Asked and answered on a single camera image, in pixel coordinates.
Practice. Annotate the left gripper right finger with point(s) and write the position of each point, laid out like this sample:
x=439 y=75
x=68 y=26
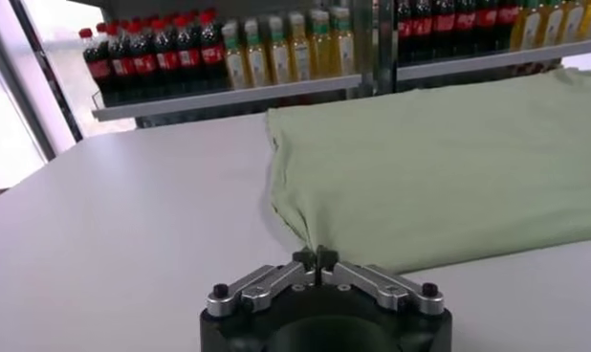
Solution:
x=372 y=282

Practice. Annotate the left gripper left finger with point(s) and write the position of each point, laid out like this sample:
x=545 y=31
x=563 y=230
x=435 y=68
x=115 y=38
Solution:
x=271 y=282

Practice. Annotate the light green polo shirt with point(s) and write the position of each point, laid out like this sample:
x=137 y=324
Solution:
x=420 y=167

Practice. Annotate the grey metal shelving unit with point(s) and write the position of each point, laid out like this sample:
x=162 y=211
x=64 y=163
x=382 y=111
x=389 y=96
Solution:
x=491 y=59
x=219 y=98

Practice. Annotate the cola bottle red cap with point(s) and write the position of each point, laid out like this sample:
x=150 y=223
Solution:
x=167 y=61
x=122 y=67
x=98 y=72
x=465 y=21
x=145 y=64
x=444 y=23
x=507 y=15
x=404 y=28
x=212 y=54
x=487 y=18
x=189 y=58
x=422 y=26

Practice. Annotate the black window post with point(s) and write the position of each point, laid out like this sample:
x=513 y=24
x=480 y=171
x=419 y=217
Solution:
x=48 y=72

